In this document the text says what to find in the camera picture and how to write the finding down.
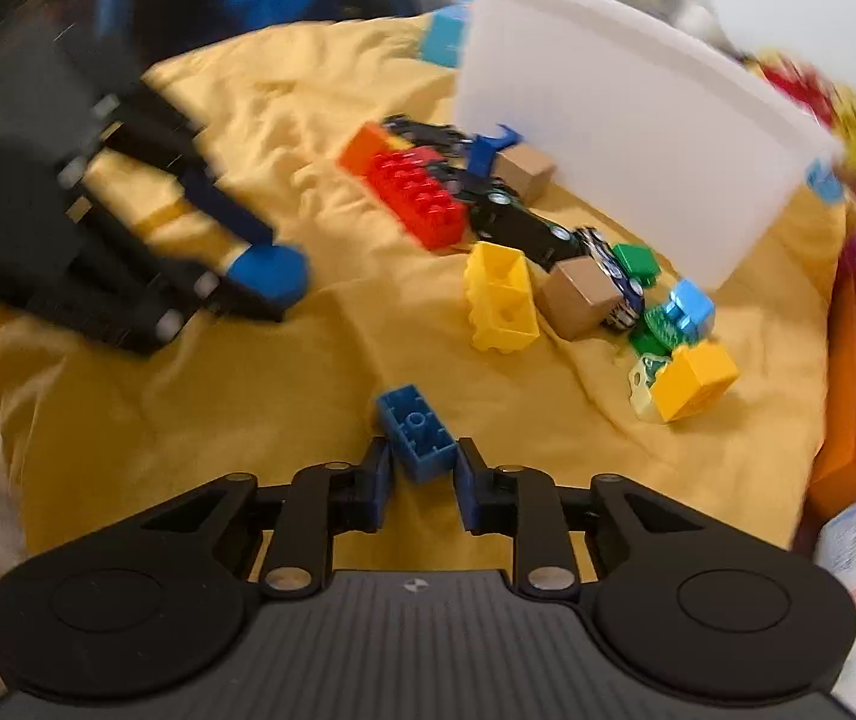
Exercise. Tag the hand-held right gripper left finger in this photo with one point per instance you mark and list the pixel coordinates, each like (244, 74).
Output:
(381, 480)

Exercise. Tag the blue plastic toy clip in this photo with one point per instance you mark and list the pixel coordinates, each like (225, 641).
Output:
(484, 154)

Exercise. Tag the large light blue toy brick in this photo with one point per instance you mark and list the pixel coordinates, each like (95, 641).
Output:
(443, 37)

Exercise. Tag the pale frog print toy tile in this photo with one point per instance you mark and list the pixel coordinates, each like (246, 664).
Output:
(642, 386)

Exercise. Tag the long yellow toy brick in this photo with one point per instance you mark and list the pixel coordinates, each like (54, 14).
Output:
(499, 300)

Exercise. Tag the orange toy brick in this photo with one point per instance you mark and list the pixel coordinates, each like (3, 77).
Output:
(364, 150)

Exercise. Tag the green toy brick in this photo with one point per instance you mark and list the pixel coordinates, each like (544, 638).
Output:
(653, 330)
(634, 262)

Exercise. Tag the shiny light blue toy brick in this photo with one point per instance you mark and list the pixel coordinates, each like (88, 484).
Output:
(690, 307)

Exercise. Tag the small light blue toy brick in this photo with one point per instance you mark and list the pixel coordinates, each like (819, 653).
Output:
(826, 184)

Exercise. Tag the wooden cube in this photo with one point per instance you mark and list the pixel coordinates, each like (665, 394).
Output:
(525, 169)
(578, 300)

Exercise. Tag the large red toy brick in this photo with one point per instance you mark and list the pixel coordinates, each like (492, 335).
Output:
(417, 199)

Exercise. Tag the square yellow toy brick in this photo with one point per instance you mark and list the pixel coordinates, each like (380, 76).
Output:
(698, 382)

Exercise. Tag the blue and white toy car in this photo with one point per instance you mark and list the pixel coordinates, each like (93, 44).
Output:
(615, 277)

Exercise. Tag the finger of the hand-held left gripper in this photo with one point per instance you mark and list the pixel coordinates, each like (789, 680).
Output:
(225, 199)
(173, 292)

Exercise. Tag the black toy car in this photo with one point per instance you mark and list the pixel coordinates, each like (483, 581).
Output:
(518, 229)
(428, 133)

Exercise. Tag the yellow cloth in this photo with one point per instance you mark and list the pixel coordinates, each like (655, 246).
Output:
(210, 405)

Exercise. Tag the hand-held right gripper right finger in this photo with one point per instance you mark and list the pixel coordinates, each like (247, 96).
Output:
(469, 495)

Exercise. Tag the blue round toy block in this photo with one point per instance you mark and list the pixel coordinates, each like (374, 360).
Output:
(270, 274)

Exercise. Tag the white plastic bin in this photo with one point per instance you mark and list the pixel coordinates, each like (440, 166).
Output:
(623, 127)

